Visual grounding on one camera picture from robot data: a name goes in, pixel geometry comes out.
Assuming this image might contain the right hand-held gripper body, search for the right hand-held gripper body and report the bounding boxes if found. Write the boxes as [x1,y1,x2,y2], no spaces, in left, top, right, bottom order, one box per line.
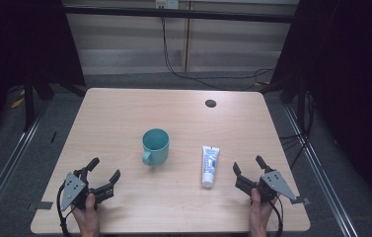
[234,169,311,206]

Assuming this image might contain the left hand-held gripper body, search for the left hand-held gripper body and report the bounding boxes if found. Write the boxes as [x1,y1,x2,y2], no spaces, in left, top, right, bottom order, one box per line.
[59,167,114,212]

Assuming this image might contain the person's left hand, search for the person's left hand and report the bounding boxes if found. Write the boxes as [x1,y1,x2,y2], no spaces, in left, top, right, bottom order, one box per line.
[70,193,101,237]

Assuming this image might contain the person's right hand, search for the person's right hand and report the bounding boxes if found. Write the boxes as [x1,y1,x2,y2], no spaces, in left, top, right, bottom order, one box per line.
[248,188,278,237]

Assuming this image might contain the white toothpaste tube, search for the white toothpaste tube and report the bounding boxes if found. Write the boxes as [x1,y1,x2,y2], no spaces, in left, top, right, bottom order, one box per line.
[200,145,221,190]

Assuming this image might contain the teal mug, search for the teal mug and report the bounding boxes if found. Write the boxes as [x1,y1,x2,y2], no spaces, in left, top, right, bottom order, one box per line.
[141,127,171,167]

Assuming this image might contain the black metal stand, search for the black metal stand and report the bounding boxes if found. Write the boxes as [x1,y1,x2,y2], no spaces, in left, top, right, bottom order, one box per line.
[22,73,38,132]

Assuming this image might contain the black curtain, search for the black curtain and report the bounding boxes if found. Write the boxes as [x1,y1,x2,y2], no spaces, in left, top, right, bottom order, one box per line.
[268,0,372,215]
[0,0,87,146]

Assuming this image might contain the black metal crossbar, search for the black metal crossbar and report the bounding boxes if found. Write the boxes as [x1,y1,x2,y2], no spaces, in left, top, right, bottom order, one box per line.
[62,4,298,24]

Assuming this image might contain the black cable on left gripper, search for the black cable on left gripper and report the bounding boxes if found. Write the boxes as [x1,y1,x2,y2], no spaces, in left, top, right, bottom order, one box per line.
[56,183,76,237]

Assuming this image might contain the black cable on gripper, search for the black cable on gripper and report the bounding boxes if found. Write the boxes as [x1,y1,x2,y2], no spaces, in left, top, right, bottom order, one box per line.
[56,183,76,237]
[267,195,284,237]

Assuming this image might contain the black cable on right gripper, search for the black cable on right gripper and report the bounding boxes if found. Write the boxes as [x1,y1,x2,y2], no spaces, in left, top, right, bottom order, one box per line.
[267,195,284,237]

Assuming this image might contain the black floor cables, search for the black floor cables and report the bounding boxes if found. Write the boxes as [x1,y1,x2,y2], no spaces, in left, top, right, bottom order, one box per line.
[278,92,316,171]

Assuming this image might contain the aluminium floor rail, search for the aluminium floor rail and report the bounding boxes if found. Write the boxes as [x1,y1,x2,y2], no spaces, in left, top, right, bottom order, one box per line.
[283,104,360,237]
[0,98,51,228]

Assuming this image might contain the black wall cable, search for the black wall cable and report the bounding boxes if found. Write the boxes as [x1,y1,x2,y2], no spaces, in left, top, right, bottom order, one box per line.
[160,7,275,92]

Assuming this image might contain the white wall socket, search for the white wall socket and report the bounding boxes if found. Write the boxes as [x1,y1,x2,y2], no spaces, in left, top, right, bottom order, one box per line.
[154,0,180,10]

